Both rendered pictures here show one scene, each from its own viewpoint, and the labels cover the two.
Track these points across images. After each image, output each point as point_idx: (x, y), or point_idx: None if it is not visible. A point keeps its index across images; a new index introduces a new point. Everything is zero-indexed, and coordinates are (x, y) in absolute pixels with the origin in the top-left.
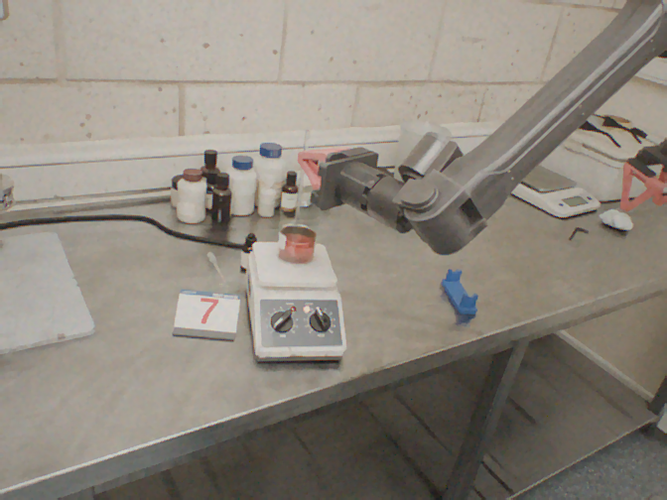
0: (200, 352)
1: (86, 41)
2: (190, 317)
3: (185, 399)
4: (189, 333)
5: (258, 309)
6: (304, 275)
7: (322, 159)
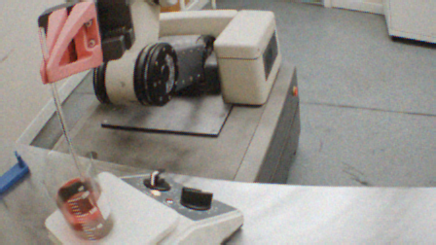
0: None
1: None
2: None
3: (341, 214)
4: None
5: (206, 219)
6: (120, 195)
7: (90, 12)
